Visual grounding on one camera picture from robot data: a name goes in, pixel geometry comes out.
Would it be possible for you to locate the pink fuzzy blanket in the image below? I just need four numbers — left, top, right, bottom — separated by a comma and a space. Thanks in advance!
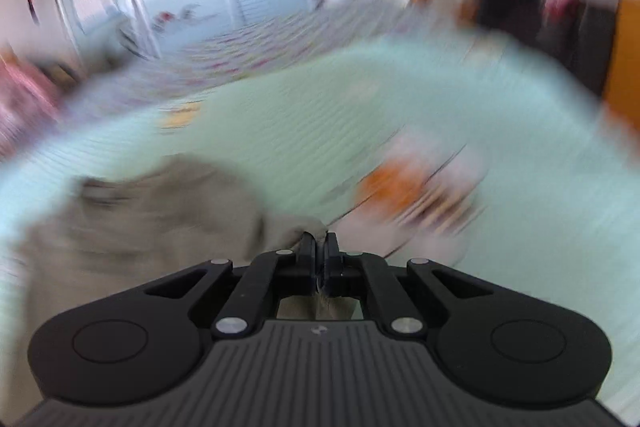
0, 53, 63, 160

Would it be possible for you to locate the black chair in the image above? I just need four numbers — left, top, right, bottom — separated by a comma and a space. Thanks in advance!
474, 0, 617, 98

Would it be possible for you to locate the grey t-shirt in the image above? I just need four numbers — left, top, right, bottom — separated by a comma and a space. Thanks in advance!
12, 152, 362, 343

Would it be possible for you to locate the wooden cabinet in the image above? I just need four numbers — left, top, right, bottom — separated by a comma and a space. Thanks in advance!
604, 0, 640, 131

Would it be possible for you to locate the mint quilted bee bedspread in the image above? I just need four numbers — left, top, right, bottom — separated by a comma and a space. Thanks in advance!
1, 36, 639, 424

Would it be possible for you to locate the floral bed sheet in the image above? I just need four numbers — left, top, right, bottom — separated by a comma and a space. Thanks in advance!
58, 1, 459, 130

